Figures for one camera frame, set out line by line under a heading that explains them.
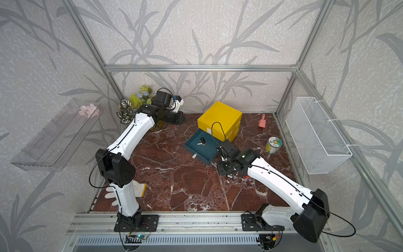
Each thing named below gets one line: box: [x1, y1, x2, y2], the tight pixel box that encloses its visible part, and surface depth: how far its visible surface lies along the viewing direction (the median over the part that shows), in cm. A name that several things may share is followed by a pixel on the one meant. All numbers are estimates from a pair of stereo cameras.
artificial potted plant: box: [116, 84, 156, 125], surface depth 92 cm
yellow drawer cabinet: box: [197, 100, 243, 143], surface depth 91 cm
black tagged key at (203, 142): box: [196, 137, 207, 146], surface depth 97 cm
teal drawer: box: [183, 128, 222, 166], surface depth 92 cm
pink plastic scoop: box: [258, 113, 267, 129], surface depth 117 cm
